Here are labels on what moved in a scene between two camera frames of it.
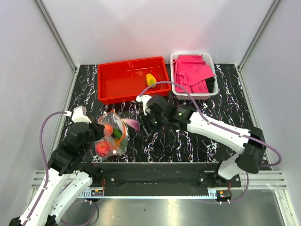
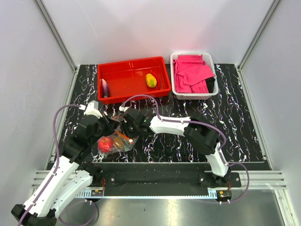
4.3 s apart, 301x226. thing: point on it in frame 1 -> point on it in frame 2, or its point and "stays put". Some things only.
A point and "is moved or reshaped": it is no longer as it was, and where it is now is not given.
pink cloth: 191,72 stays put
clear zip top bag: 114,142 is moved or reshaped
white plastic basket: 207,57 stays put
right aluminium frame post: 273,6 stays put
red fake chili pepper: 157,78 stays put
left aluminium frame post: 50,22 stays put
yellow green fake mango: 150,80 stays put
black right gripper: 144,120 -> 124,127
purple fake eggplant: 133,124 is moved or reshaped
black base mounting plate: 162,179 stays put
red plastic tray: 121,82 stays put
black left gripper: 99,129 -> 112,125
